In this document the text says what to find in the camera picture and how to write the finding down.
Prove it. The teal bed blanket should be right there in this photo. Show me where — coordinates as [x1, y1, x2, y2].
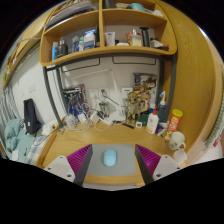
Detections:
[1, 118, 44, 164]

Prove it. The white pump lotion bottle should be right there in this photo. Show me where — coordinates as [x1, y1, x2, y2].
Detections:
[145, 105, 160, 135]

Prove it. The wooden shelf unit with items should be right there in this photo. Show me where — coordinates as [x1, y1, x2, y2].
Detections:
[39, 0, 178, 68]

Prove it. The white desk lamp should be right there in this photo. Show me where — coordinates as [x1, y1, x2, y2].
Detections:
[71, 68, 128, 123]

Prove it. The dark green box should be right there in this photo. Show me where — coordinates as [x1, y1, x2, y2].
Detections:
[138, 114, 149, 126]

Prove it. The tan robot model figure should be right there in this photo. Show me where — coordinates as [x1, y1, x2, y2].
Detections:
[125, 89, 148, 124]

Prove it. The dark blue model kit box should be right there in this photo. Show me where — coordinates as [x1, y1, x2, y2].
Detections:
[62, 83, 88, 114]

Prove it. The red chips can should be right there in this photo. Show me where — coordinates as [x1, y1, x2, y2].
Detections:
[164, 108, 184, 141]

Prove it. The clear glass jar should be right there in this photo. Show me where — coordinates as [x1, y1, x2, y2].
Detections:
[63, 114, 77, 129]

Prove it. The blue snack packet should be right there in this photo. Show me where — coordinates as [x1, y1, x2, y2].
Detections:
[156, 123, 168, 134]

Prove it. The colourful picture box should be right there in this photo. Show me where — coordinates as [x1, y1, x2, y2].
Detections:
[133, 72, 157, 88]

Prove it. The blue spray bottle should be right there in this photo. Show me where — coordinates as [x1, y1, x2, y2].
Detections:
[156, 90, 168, 124]

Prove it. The white power strip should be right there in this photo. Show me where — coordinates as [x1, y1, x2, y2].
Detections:
[101, 117, 114, 126]

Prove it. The black flat ruler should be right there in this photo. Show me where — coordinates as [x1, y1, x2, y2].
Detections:
[121, 122, 135, 130]

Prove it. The clear plastic lidded container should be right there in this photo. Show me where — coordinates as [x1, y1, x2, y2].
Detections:
[172, 149, 188, 164]

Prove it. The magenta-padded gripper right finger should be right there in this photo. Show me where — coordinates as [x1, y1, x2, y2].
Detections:
[134, 143, 184, 185]

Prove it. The light blue computer mouse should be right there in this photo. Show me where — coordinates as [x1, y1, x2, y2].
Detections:
[102, 149, 118, 167]

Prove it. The white printed mug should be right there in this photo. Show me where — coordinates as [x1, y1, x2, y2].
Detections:
[167, 130, 187, 152]

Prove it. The black backpack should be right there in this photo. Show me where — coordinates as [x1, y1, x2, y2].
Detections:
[23, 98, 41, 136]

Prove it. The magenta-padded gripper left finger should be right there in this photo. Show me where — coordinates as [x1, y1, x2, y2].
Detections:
[42, 143, 94, 187]

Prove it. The grey mouse pad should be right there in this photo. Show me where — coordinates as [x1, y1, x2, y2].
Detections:
[87, 143, 138, 178]

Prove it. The white power adapter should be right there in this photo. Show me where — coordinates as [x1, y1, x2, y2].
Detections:
[77, 113, 87, 124]

